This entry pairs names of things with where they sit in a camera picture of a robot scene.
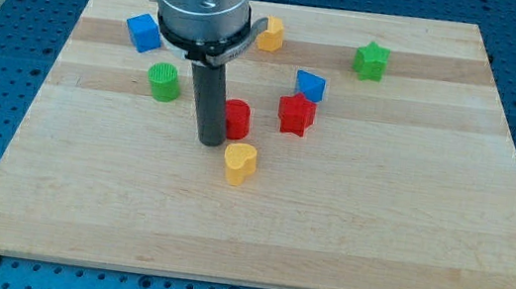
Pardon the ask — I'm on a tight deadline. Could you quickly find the red cylinder block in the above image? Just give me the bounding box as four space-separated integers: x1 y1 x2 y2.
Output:
225 99 252 141

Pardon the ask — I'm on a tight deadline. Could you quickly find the wooden board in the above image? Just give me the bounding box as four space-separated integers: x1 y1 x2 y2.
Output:
0 0 516 289

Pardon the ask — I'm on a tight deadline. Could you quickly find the green cylinder block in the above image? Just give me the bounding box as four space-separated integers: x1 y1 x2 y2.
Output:
148 62 181 103

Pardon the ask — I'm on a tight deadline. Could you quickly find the red star block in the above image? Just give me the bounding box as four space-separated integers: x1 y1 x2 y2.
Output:
278 93 317 138

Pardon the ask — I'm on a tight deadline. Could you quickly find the yellow pentagon block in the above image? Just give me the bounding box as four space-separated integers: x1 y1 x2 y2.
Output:
257 15 285 52

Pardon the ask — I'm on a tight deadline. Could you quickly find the dark grey pointer rod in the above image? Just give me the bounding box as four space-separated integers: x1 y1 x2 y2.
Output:
191 63 227 146

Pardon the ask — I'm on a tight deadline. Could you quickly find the blue cube block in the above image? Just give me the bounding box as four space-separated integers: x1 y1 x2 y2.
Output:
126 14 161 53

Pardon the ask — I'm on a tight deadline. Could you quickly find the blue triangle block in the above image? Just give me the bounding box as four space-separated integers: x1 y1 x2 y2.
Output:
295 69 326 103

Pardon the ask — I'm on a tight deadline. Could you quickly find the yellow heart block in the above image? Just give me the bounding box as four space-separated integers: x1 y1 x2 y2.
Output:
224 143 258 186

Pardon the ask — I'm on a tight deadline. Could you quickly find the green star block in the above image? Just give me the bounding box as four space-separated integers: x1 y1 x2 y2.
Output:
353 42 391 81

